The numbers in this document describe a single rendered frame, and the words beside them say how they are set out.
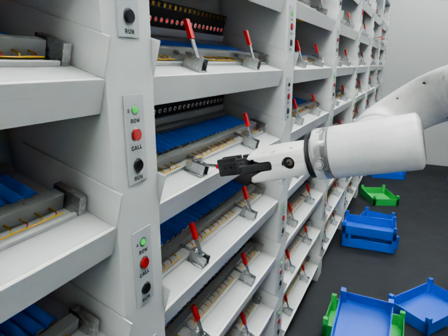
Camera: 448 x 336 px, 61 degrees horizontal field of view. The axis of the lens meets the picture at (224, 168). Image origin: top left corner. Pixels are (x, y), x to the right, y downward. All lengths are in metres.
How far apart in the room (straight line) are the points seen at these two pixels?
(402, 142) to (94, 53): 0.42
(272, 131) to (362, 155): 0.58
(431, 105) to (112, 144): 0.47
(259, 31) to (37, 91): 0.81
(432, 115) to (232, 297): 0.66
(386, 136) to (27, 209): 0.48
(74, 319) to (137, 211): 0.18
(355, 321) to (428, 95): 1.21
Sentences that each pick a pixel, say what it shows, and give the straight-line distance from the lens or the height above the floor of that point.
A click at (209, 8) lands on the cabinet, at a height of 1.22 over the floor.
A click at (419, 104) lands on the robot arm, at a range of 0.67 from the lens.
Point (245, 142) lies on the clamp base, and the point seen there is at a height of 0.89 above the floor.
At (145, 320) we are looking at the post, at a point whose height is 0.69.
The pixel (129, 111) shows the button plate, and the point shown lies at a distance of 0.52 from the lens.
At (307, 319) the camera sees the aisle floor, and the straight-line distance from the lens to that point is 1.82.
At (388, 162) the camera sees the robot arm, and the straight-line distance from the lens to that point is 0.59.
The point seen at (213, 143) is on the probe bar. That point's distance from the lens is 0.88.
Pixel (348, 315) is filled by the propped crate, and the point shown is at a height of 0.09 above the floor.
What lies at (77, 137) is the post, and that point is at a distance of 0.54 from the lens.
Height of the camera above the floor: 1.08
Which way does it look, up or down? 15 degrees down
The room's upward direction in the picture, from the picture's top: straight up
